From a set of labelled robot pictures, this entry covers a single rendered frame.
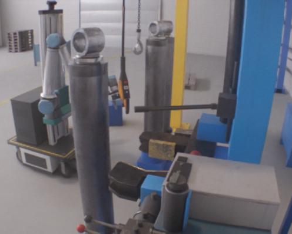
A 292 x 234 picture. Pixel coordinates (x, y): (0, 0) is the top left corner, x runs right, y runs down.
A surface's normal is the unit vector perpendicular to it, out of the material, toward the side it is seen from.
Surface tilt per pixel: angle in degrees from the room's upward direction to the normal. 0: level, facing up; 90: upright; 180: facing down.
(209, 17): 90
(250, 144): 90
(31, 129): 90
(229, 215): 90
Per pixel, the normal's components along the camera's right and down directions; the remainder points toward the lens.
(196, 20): -0.29, 0.34
